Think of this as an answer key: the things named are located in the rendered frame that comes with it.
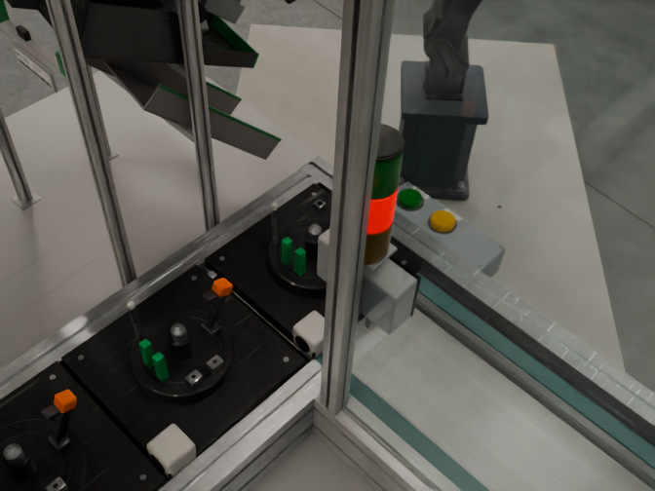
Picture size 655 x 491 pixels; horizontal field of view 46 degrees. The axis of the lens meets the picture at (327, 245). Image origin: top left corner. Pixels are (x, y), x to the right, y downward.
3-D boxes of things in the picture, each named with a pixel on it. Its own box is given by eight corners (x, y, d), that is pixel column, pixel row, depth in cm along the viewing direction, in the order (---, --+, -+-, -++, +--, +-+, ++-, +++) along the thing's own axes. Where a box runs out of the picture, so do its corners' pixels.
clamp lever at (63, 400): (60, 430, 98) (68, 387, 94) (70, 440, 97) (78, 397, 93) (35, 442, 95) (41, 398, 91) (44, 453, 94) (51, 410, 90)
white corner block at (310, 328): (313, 323, 115) (314, 308, 112) (335, 342, 113) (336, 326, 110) (290, 342, 113) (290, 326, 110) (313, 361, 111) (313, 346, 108)
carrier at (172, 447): (197, 272, 121) (189, 217, 111) (306, 367, 110) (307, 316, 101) (62, 365, 109) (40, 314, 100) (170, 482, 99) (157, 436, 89)
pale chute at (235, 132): (226, 118, 139) (241, 97, 138) (266, 160, 132) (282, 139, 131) (102, 62, 116) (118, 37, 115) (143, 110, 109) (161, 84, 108)
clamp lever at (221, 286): (211, 318, 110) (223, 276, 106) (220, 326, 109) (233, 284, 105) (192, 326, 107) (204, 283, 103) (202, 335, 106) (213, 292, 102)
